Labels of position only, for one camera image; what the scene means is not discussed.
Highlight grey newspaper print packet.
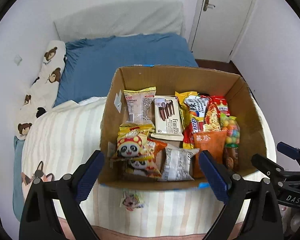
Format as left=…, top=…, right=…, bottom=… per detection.
left=160, top=146, right=199, bottom=181

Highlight pink striped cat blanket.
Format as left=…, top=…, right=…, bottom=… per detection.
left=20, top=97, right=277, bottom=240

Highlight red spicy snack packet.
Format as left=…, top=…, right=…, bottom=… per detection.
left=210, top=95, right=230, bottom=116

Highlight yellow panda snack bag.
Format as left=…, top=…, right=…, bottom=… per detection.
left=111, top=123, right=155, bottom=161

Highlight small white cartoon packet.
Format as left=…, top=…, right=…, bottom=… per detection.
left=120, top=190, right=145, bottom=211

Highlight orange panda snack bag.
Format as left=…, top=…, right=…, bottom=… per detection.
left=125, top=139, right=167, bottom=179

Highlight blue bed sheet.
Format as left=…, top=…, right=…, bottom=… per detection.
left=12, top=32, right=199, bottom=222

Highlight brown round snack packet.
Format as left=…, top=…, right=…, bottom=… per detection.
left=223, top=147, right=239, bottom=171

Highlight colourful candy ball bag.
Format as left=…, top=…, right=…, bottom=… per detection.
left=220, top=113, right=240, bottom=148

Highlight bear print pillow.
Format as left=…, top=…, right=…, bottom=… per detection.
left=15, top=40, right=66, bottom=140

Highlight cardboard milk box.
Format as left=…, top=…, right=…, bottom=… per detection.
left=98, top=66, right=268, bottom=191

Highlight orange snack packet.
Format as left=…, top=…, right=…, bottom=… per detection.
left=193, top=130, right=226, bottom=164

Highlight white door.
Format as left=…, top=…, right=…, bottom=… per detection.
left=189, top=0, right=253, bottom=62

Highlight yellow instant noodle packet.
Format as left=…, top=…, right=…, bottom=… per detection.
left=175, top=91, right=221, bottom=149

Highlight door handle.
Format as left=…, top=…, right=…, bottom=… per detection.
left=203, top=0, right=216, bottom=11

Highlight white Franzzi wafer packet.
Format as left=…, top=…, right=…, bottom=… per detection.
left=151, top=96, right=184, bottom=141

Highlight pale pastry packet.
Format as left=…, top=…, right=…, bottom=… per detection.
left=123, top=87, right=157, bottom=127

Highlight white padded headboard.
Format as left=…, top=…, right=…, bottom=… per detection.
left=55, top=0, right=185, bottom=42

